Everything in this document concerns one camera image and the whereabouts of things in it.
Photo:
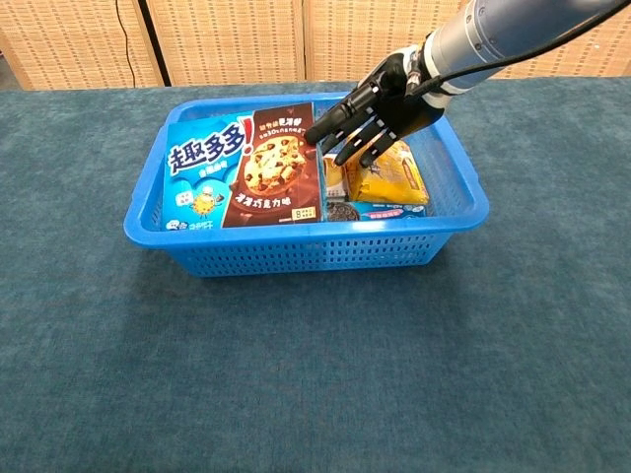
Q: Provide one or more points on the teal carpet table mat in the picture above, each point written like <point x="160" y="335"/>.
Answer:
<point x="296" y="369"/>

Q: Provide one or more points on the blue-brown cookie box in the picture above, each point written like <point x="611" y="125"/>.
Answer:
<point x="246" y="172"/>

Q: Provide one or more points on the small white cake packet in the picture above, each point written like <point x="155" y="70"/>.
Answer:
<point x="335" y="180"/>

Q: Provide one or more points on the bamboo folding screen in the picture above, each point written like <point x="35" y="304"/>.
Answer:
<point x="227" y="39"/>

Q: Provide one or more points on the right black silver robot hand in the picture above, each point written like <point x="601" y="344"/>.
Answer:
<point x="394" y="108"/>

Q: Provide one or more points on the blue plastic perforated basket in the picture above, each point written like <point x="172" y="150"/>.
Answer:
<point x="305" y="251"/>

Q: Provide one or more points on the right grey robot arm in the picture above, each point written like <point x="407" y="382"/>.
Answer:
<point x="493" y="34"/>

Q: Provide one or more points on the orange snack packet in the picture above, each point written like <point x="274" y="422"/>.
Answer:
<point x="394" y="182"/>

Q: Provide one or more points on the oreo cookie pack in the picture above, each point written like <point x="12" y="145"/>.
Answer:
<point x="384" y="212"/>

